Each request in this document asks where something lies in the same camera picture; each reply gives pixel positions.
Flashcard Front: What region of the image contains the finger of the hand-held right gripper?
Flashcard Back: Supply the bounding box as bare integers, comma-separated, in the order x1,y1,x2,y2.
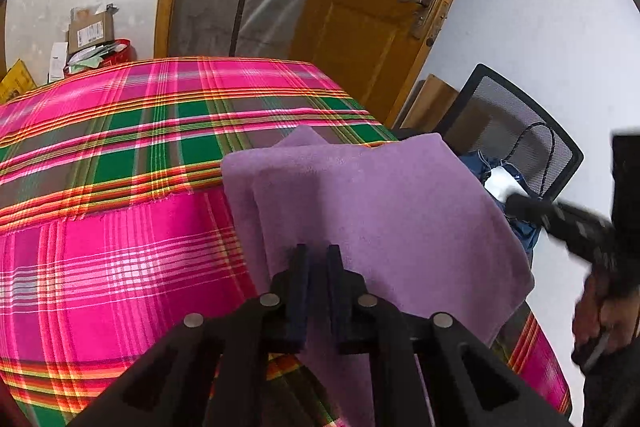
505,192,556,230

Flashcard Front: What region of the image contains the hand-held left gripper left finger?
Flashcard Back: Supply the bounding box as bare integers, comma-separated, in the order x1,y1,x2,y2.
65,244,311,427

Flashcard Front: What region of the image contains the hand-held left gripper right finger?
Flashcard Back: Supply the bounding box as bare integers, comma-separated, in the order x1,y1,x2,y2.
327,245,573,427

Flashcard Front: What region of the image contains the purple fleece garment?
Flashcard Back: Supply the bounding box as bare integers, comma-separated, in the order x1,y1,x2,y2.
220,124,536,427

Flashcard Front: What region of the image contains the person's right forearm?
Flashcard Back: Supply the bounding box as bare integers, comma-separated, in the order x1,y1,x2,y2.
582,342,640,427

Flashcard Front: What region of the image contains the person's right hand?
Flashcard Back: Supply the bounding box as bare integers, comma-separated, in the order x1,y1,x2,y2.
572,276,640,349

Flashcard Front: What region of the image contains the blue denim bag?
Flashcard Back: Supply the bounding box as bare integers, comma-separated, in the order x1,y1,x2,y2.
457,149,541,258

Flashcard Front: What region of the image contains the white crumpled cloth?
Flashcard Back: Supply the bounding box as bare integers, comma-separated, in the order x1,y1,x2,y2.
484,167,521,198

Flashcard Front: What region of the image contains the black mesh office chair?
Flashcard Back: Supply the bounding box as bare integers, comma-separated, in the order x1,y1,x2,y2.
395,63,585,208

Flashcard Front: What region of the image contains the brown leaning board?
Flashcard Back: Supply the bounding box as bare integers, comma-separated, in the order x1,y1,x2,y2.
400,74,461,130

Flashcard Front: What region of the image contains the pink plaid blanket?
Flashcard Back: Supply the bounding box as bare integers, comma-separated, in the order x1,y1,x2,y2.
0,56,573,427

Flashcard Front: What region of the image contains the wooden door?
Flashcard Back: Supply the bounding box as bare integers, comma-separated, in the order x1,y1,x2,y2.
292,0,493,128

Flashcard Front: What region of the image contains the red container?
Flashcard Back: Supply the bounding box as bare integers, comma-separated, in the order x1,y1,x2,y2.
97,39,136,68

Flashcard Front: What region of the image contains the brown cardboard box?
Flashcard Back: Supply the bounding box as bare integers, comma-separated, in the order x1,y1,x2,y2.
67,4,121,55

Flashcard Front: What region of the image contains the small white box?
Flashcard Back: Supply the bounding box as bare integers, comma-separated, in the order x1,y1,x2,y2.
47,42,69,82

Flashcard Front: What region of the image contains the yellow printed bag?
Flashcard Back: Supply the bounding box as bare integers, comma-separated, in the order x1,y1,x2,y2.
0,59,38,105

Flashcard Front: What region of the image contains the metal door handle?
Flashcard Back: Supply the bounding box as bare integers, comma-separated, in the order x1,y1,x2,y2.
397,0,446,40

